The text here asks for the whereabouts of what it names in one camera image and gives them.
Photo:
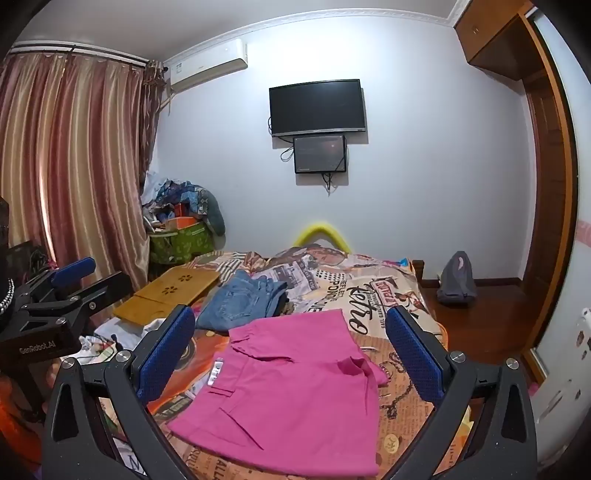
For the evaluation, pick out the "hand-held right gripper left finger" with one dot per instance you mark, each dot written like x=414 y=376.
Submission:
x=166 y=350

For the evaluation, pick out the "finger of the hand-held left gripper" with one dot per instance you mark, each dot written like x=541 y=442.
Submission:
x=99 y=295
x=74 y=271

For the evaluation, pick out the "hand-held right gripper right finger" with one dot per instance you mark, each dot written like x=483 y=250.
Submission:
x=411 y=355

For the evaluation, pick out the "pink pants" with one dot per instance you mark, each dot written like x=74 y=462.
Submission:
x=286 y=387

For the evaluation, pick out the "white plastic bag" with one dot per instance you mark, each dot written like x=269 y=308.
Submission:
x=115 y=337

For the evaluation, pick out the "wooden lap desk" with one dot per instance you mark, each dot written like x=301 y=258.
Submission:
x=161 y=293

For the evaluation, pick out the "printed blanket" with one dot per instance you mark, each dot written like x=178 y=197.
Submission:
x=401 y=415

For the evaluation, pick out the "blue jeans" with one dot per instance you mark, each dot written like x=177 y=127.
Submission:
x=235 y=300

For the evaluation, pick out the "grey backpack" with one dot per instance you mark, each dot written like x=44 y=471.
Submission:
x=457 y=279

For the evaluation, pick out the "green patterned bag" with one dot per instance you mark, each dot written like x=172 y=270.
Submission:
x=180 y=242

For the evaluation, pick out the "striped pink curtain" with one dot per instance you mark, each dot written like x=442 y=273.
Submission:
x=78 y=161

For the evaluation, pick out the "orange box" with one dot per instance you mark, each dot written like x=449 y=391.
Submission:
x=182 y=223

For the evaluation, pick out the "pile of mixed clutter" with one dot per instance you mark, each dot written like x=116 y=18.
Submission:
x=178 y=198

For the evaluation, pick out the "grey cushion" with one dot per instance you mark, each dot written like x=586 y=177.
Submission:
x=214 y=212

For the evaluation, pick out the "yellow foam pad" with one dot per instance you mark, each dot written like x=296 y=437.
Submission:
x=323 y=230

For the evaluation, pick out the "white door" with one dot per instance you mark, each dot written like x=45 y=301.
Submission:
x=565 y=369

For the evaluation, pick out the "wooden door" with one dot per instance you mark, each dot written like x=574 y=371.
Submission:
x=549 y=207

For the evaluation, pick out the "curtain rod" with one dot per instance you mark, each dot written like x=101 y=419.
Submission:
x=83 y=50

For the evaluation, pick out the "white air conditioner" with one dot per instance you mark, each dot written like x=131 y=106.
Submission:
x=205 y=64

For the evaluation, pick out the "wooden overhead cabinet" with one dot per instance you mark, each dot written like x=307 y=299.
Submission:
x=498 y=32

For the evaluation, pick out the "wooden bed post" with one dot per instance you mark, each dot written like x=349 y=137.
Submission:
x=418 y=270

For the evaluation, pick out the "small black wall monitor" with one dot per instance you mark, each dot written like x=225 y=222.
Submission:
x=320 y=153

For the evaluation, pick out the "black wall television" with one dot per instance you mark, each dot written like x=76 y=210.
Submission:
x=318 y=108

